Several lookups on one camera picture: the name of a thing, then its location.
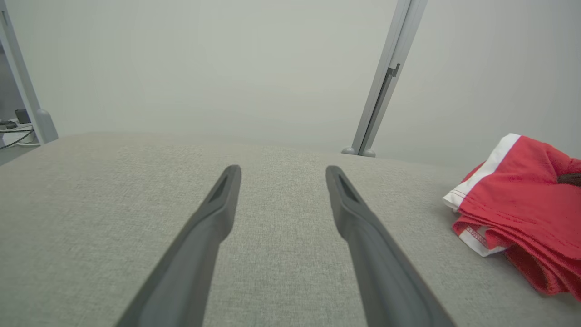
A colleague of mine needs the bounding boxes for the red shorts with white stripes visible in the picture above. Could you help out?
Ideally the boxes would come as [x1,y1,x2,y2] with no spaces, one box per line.
[443,133,581,260]

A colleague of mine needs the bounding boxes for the thin black floor cable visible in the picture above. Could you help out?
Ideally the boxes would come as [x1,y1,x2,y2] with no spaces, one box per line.
[0,129,36,150]

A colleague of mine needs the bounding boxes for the white power strip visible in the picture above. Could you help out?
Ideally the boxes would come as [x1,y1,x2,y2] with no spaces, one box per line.
[0,119,36,148]

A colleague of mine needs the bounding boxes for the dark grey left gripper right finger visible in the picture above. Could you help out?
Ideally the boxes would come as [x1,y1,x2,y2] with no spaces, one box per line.
[325,165,457,327]

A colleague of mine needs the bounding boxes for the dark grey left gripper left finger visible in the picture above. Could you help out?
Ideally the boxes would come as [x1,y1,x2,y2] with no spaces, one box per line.
[116,164,242,327]

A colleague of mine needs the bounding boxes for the red basketball jersey number 23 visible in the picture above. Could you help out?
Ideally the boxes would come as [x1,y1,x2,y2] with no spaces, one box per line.
[452,216,581,303]

